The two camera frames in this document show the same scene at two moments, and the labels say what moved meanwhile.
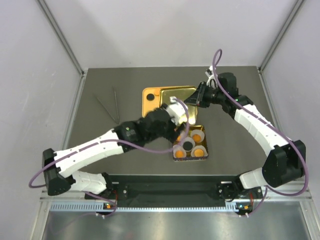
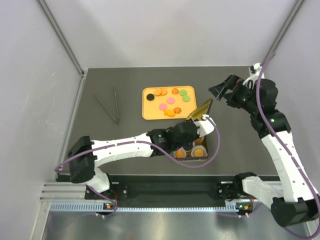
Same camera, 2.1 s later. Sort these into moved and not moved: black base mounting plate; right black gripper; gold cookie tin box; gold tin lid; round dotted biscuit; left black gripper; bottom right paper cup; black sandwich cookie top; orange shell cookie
Moved: gold tin lid; right black gripper; left black gripper
Not moved: orange shell cookie; round dotted biscuit; black sandwich cookie top; bottom right paper cup; black base mounting plate; gold cookie tin box
